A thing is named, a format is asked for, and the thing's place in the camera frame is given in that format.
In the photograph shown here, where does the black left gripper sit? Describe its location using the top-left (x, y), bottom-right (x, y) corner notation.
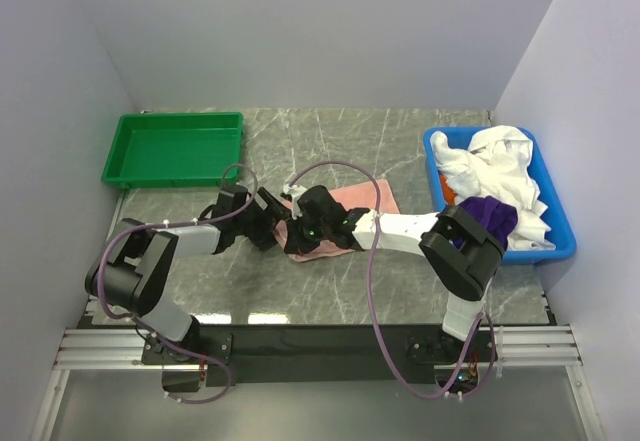
top-left (234, 187), bottom-right (291, 250)

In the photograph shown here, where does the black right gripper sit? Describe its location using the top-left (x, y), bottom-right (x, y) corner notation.
top-left (285, 208), bottom-right (332, 256)

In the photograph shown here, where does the pink towel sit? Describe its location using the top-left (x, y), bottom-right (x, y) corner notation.
top-left (274, 179), bottom-right (400, 263)

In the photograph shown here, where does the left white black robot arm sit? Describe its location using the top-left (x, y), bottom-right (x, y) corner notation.
top-left (85, 184), bottom-right (289, 363)

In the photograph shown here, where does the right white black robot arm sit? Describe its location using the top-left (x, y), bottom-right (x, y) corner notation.
top-left (281, 185), bottom-right (505, 360)

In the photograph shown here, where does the orange towel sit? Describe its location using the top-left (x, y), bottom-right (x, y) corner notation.
top-left (439, 174), bottom-right (457, 205)

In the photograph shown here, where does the green plastic tray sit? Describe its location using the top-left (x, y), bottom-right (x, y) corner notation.
top-left (102, 112), bottom-right (243, 190)

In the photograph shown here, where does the purple towel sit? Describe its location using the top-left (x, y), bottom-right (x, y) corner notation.
top-left (459, 196), bottom-right (518, 250)

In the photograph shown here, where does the white crumpled towel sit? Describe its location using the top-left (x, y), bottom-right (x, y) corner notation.
top-left (429, 126), bottom-right (555, 251)

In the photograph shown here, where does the blue plastic bin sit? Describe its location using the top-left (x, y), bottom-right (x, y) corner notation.
top-left (423, 126), bottom-right (577, 265)

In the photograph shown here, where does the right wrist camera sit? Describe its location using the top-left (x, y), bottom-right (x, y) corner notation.
top-left (281, 184), bottom-right (307, 203)

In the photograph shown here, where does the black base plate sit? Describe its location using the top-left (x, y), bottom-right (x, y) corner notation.
top-left (142, 324), bottom-right (497, 391)

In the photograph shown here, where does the aluminium frame rail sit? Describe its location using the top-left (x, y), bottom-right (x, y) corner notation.
top-left (31, 324), bottom-right (604, 440)

